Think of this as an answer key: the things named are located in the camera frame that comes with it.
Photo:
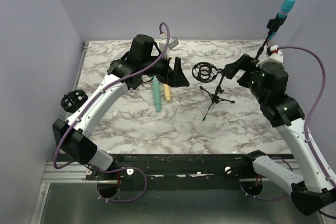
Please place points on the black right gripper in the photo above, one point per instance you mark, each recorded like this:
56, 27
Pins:
245, 62

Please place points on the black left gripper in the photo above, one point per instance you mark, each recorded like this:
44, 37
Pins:
175, 78

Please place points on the cream yellow microphone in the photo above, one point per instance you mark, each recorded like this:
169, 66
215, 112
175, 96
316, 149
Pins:
167, 92

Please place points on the mint green microphone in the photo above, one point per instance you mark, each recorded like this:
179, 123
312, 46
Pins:
157, 94

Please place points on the black tripod shock mount stand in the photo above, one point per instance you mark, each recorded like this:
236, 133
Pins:
205, 72

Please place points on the black shock mount desk stand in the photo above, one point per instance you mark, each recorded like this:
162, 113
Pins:
73, 100

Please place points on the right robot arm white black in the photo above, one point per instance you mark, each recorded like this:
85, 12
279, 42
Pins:
314, 187

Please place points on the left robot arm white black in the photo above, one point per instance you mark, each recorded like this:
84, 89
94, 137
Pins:
146, 57

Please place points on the black round base mic stand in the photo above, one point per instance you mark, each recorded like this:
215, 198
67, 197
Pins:
267, 37

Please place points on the blue microphone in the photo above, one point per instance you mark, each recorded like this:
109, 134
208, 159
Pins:
287, 6

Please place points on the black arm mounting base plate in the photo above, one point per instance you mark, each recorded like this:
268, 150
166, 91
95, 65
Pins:
180, 172

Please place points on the aluminium extrusion rail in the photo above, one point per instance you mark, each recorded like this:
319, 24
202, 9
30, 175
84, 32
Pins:
73, 173

